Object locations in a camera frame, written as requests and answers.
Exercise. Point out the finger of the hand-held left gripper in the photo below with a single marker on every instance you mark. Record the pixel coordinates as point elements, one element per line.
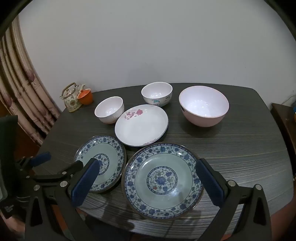
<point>42,158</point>
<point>69,169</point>

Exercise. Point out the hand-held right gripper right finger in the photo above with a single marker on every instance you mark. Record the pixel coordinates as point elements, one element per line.
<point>210,185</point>

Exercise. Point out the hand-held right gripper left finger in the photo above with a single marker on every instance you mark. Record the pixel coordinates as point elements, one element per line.
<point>85,183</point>

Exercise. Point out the small blue floral plate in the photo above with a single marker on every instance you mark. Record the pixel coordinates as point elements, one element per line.
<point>111,150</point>

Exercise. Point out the large blue floral plate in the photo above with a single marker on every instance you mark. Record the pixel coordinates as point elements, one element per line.
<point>161,180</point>

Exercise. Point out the white ribbed bowl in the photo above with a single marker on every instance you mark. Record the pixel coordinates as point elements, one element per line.
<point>108,111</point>

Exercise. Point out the white pink-flower plate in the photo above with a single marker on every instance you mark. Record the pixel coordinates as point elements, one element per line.
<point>143,127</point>

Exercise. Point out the grey cup white inside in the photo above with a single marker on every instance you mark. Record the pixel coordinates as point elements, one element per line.
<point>203,104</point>

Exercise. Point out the white printed bowl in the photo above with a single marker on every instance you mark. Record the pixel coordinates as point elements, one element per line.
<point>157,92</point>

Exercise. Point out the beige patterned curtain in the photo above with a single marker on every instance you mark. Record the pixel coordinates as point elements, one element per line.
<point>20,81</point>

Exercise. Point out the floral ceramic teapot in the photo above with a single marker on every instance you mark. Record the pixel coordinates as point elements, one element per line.
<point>72,102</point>

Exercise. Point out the orange lidded tea cup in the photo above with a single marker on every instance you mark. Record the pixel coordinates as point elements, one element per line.
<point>85,98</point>

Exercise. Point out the dark wooden cabinet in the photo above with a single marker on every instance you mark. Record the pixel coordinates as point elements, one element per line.
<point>284,129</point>

